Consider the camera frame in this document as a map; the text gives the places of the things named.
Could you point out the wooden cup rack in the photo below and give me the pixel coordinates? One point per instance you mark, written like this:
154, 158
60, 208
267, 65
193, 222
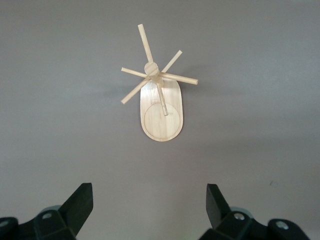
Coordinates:
160, 122

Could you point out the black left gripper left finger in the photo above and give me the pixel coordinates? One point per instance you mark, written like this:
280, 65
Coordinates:
75, 212

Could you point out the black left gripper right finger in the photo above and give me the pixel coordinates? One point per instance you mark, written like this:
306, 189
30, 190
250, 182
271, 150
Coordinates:
220, 212

